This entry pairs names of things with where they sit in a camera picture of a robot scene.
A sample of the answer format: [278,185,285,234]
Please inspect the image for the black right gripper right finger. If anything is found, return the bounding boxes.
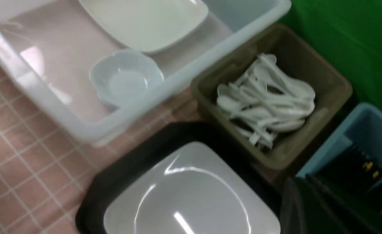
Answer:
[305,175,382,234]

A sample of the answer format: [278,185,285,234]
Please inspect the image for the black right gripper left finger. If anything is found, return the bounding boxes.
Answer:
[279,177,351,234]

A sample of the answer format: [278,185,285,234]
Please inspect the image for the white square plate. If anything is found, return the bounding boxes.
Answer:
[103,142,281,234]

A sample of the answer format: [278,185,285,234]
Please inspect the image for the bundle of black chopsticks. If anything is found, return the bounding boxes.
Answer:
[318,145,382,208]

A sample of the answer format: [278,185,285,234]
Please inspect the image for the blue plastic bin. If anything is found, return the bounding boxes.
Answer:
[296,103,382,214]

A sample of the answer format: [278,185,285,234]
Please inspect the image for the pile of white spoons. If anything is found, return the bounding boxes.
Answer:
[216,53,316,149]

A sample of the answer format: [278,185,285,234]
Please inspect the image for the olive brown plastic bin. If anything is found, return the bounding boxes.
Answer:
[190,23,352,170]

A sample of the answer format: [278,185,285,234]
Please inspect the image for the black plastic serving tray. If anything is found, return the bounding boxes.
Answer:
[75,122,282,234]

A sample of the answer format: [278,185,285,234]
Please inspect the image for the stacked small white bowls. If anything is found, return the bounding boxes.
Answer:
[89,49,165,108]

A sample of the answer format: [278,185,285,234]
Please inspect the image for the stacked white square plates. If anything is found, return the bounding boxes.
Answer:
[80,0,209,54]

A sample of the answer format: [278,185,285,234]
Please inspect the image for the pink checkered tablecloth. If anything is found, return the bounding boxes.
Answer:
[0,68,200,234]

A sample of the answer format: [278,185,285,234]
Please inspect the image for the large white plastic tub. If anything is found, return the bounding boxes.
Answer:
[0,0,292,147]

